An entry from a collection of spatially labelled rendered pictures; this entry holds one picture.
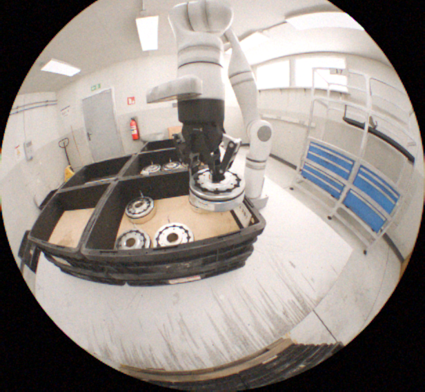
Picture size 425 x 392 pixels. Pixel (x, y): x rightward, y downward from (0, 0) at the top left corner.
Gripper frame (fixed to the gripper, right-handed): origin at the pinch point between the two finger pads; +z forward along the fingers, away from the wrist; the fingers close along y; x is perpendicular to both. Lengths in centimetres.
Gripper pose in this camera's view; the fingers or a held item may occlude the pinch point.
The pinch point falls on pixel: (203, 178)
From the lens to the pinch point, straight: 24.3
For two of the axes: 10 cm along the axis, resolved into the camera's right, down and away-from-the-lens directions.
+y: -8.4, -2.8, 4.7
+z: 0.1, 8.6, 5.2
